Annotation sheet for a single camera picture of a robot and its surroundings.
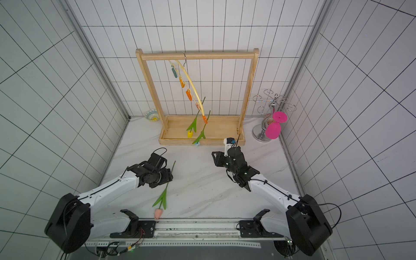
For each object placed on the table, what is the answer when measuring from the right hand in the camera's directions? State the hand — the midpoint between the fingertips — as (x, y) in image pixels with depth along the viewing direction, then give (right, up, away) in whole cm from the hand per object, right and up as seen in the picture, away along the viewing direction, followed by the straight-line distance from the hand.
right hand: (208, 154), depth 82 cm
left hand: (-23, -15, +3) cm, 28 cm away
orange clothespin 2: (-15, +38, +8) cm, 42 cm away
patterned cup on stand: (+38, +18, +15) cm, 45 cm away
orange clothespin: (-1, +18, -1) cm, 18 cm away
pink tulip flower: (-24, -23, -1) cm, 33 cm away
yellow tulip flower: (-11, +10, +16) cm, 22 cm away
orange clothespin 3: (-10, +32, +2) cm, 34 cm away
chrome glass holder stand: (+34, +24, +10) cm, 43 cm away
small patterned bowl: (-42, +23, +36) cm, 60 cm away
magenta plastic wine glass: (+40, +13, +14) cm, 44 cm away
